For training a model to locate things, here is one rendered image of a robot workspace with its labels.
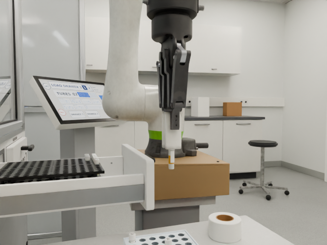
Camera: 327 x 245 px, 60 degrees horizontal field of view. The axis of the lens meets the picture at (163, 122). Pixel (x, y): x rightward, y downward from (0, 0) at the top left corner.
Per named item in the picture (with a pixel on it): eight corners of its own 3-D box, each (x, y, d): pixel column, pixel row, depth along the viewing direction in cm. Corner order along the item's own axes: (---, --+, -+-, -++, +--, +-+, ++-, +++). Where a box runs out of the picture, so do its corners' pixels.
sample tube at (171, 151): (173, 167, 54) (173, 144, 54) (175, 169, 53) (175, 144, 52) (167, 168, 54) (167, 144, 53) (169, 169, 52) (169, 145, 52)
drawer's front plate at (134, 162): (127, 178, 88) (127, 143, 88) (154, 210, 61) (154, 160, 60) (121, 179, 88) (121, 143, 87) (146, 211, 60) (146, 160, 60)
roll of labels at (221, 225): (234, 246, 57) (234, 227, 57) (203, 237, 61) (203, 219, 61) (245, 234, 63) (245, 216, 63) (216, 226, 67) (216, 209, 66)
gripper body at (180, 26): (200, 13, 49) (199, 67, 49) (182, 26, 57) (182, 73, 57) (158, 8, 47) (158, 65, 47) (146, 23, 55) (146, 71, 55)
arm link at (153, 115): (137, 136, 107) (139, 85, 106) (177, 136, 111) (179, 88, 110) (144, 140, 95) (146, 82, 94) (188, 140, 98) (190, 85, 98)
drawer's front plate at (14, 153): (27, 165, 108) (27, 136, 107) (14, 185, 80) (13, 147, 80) (22, 166, 107) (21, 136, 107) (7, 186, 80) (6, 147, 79)
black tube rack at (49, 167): (97, 180, 80) (96, 157, 79) (104, 199, 63) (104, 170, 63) (8, 187, 72) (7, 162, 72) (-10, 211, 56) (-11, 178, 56)
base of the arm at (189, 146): (198, 150, 118) (199, 136, 117) (219, 156, 104) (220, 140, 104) (138, 152, 107) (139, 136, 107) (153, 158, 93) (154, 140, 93)
